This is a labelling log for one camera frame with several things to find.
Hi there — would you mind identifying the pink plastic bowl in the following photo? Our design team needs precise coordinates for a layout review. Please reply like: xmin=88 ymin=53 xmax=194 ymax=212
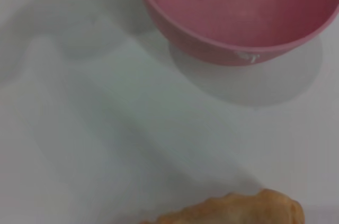
xmin=132 ymin=0 xmax=339 ymax=65

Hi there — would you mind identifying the orange striped bread loaf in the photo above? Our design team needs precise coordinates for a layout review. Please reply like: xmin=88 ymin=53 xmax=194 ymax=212
xmin=139 ymin=187 xmax=306 ymax=224

